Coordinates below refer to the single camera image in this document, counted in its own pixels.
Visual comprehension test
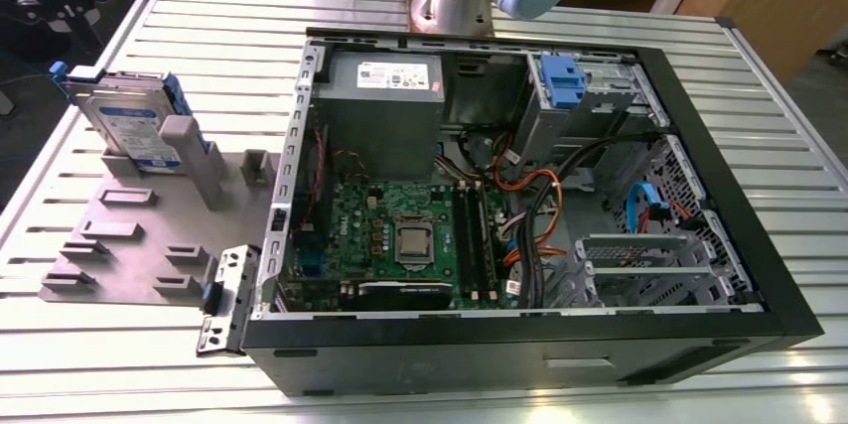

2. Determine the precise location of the metal disk bay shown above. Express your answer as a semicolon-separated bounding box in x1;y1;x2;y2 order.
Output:
573;233;739;309

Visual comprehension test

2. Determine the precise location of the grey parts rack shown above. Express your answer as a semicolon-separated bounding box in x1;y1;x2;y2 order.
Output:
39;114;284;307

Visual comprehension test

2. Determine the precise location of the blue drive cage latch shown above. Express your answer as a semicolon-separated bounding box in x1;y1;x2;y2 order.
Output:
539;53;589;110

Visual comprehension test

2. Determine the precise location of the green motherboard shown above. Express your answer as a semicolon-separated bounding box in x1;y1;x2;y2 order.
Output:
276;179;525;312

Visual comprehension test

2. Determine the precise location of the hard disk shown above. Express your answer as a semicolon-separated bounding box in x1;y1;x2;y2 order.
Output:
49;60;193;175

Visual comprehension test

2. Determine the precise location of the orange yellow power wire bundle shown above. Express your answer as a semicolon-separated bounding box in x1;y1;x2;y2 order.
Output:
493;169;571;269

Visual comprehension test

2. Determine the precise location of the black RAM slot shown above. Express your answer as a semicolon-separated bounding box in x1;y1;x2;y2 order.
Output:
471;180;500;296
452;180;480;300

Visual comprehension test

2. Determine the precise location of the silver CPU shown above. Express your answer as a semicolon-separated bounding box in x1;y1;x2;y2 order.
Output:
399;226;432;255

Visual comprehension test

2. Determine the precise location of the grey power supply unit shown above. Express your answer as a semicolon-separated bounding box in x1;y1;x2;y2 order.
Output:
311;50;447;183

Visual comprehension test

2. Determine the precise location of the orange disk power wire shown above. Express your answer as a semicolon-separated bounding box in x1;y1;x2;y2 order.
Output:
661;198;705;232

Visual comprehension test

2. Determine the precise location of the black cable bundle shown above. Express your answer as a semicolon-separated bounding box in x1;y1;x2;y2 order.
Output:
515;131;664;309

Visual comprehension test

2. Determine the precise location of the metal optical drive cage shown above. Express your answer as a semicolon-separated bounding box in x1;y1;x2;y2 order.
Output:
515;50;669;170

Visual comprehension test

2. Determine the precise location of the blue flat data wire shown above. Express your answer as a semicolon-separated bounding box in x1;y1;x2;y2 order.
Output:
624;180;669;242

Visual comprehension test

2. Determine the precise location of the CPU socket metal frame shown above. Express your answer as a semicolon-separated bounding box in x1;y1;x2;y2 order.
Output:
392;212;439;274

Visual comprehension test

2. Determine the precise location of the black graphics card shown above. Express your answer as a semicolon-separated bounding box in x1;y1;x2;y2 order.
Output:
335;278;457;312

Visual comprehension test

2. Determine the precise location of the metal card retention bracket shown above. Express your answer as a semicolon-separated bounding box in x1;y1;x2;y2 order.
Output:
195;242;261;358

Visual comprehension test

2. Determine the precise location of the black open PC case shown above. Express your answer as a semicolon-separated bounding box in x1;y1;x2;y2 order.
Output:
239;25;827;399

